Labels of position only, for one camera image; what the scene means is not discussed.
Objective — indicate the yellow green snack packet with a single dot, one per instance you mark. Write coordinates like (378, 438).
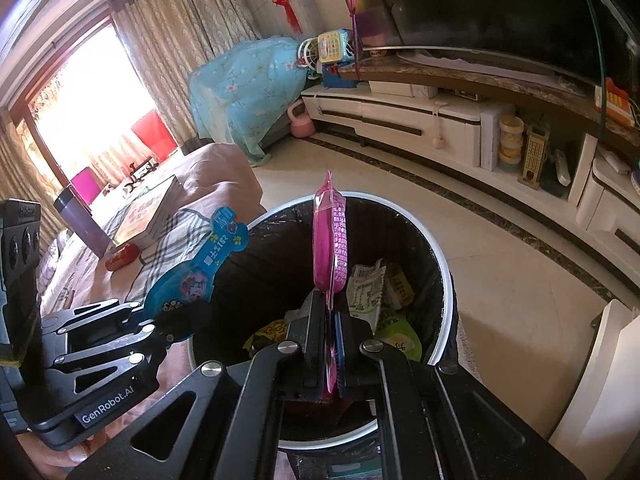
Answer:
(265, 334)

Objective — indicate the white remote control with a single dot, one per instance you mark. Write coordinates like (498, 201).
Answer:
(562, 165)

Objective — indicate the white television cabinet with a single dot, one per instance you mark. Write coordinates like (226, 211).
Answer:
(400, 120)

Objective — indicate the picture book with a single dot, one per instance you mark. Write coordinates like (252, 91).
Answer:
(150, 212)

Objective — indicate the blue bone-shaped packet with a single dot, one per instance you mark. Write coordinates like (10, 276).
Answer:
(200, 270)

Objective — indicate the tan snack packet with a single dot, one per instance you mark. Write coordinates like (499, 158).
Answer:
(400, 285)

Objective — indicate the magenta stool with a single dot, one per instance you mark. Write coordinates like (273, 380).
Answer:
(84, 185)

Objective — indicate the pink kettlebell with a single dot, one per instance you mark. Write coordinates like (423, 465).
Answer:
(302, 125)

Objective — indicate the blue toy block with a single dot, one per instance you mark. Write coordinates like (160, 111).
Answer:
(337, 77)

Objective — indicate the white bin with black bag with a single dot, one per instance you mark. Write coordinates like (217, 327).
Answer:
(270, 260)

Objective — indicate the pink glitter packet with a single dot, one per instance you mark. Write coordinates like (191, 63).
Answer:
(327, 240)

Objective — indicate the pink hanging charm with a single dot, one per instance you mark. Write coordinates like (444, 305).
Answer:
(439, 141)

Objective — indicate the wide patterned beige curtain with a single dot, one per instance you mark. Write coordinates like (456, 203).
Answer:
(175, 35)

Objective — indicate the purple thermos bottle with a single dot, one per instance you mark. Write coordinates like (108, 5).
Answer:
(82, 220)

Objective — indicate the yellow blue toy phone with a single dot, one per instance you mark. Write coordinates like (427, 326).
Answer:
(332, 46)

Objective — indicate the yellow plastic jar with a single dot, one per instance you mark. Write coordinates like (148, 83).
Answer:
(511, 154)
(512, 129)

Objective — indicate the flat white box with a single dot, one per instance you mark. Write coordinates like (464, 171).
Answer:
(400, 89)

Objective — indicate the white toy fan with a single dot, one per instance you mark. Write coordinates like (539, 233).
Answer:
(309, 54)

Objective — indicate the narrow patterned beige curtain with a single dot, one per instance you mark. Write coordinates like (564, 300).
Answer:
(25, 170)

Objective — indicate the blue floral cover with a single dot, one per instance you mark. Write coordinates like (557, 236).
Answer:
(245, 90)

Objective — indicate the person's left hand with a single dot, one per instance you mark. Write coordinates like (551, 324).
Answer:
(75, 456)

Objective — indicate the white green packet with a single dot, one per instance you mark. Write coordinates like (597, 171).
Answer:
(365, 287)

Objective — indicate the thin green hoop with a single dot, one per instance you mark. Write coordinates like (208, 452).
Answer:
(599, 60)

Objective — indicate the yellow rectangular board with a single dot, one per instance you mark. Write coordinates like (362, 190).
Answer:
(532, 160)

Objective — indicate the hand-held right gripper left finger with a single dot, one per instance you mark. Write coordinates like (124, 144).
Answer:
(320, 330)

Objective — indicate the red sausage tube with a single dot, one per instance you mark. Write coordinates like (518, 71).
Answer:
(122, 256)

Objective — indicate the red chair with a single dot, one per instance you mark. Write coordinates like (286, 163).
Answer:
(155, 132)

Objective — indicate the pink plastic pot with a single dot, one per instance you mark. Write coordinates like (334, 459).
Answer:
(372, 30)

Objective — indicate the white side cabinet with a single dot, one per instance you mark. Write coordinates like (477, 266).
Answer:
(600, 385)

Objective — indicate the black television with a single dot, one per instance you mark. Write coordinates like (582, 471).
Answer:
(500, 5)

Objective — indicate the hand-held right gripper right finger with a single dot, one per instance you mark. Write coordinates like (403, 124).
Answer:
(341, 332)

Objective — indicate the orange toy phone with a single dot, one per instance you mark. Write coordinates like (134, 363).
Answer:
(615, 102)

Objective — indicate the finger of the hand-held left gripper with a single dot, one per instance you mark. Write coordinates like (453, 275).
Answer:
(100, 317)
(100, 390)

